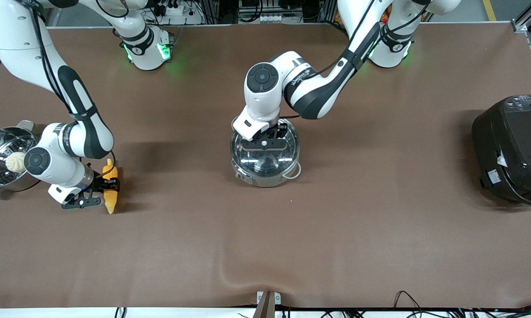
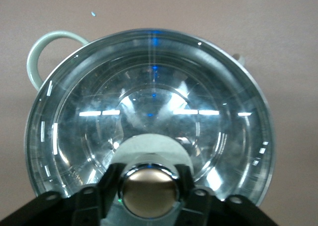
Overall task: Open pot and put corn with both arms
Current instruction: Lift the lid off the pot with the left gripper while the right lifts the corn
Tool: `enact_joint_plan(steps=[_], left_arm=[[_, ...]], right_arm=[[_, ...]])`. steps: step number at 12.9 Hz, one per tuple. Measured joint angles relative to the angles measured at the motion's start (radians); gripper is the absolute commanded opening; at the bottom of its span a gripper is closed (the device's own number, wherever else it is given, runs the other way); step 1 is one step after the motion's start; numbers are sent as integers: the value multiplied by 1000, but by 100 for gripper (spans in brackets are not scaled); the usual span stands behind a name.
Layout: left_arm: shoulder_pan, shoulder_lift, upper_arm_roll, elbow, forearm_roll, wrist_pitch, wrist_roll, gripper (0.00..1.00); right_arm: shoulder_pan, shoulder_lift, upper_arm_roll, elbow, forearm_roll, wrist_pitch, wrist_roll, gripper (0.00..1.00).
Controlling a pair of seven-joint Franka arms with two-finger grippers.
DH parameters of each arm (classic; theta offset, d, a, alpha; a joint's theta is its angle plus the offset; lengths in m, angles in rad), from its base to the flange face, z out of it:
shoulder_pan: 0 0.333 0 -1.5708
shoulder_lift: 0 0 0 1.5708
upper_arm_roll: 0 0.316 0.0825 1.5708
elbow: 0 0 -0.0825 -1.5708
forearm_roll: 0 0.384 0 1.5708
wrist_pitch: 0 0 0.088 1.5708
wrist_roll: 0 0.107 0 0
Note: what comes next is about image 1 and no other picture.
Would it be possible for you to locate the yellow corn cob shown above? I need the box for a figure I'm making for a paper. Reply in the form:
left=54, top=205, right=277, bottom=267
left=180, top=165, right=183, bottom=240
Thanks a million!
left=102, top=159, right=121, bottom=215

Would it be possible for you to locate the glass pot lid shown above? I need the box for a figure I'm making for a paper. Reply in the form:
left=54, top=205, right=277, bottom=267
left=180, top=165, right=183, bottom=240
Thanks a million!
left=231, top=118, right=301, bottom=179

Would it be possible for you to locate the steel steamer pot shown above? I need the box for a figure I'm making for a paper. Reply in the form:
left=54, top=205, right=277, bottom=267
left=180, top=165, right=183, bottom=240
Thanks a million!
left=0, top=120, right=43, bottom=199

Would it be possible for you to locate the white steamed bun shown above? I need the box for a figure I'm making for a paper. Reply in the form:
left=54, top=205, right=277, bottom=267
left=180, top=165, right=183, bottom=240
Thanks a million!
left=6, top=152, right=27, bottom=174

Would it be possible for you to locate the brown table mat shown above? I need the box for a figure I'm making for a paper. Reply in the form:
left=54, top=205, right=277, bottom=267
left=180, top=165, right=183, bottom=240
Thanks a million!
left=0, top=23, right=531, bottom=309

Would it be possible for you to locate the white power strip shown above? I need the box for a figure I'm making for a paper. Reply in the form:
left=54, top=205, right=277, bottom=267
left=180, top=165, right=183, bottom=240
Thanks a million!
left=153, top=0, right=185, bottom=16

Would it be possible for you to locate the black rice cooker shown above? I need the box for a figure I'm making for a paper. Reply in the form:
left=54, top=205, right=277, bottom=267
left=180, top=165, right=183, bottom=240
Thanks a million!
left=472, top=94, right=531, bottom=209

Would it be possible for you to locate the steel pot with handles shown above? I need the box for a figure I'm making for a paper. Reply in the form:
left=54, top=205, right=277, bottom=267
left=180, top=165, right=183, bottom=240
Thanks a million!
left=231, top=117, right=302, bottom=188

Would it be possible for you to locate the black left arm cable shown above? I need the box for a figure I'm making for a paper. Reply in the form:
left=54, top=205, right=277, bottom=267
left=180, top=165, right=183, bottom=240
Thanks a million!
left=279, top=0, right=431, bottom=120

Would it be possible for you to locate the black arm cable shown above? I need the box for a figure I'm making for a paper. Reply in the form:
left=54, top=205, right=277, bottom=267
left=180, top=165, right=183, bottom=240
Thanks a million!
left=279, top=0, right=431, bottom=120
left=25, top=0, right=118, bottom=179

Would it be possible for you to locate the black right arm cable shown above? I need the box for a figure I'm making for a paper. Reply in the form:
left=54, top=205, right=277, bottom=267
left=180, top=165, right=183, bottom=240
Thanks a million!
left=25, top=0, right=118, bottom=179

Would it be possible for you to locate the metal clamp bracket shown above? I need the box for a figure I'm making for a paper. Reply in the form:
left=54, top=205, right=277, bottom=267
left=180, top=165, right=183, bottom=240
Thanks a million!
left=256, top=291, right=282, bottom=306

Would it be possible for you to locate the grey camera post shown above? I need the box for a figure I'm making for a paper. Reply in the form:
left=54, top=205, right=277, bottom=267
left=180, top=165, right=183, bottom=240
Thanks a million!
left=253, top=291, right=275, bottom=318

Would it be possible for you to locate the black floor cable bundle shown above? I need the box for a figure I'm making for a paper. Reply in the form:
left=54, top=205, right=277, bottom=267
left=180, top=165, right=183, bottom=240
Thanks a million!
left=323, top=291, right=531, bottom=318

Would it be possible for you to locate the aluminium frame profile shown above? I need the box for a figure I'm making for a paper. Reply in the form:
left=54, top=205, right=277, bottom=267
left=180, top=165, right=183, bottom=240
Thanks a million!
left=512, top=0, right=531, bottom=34

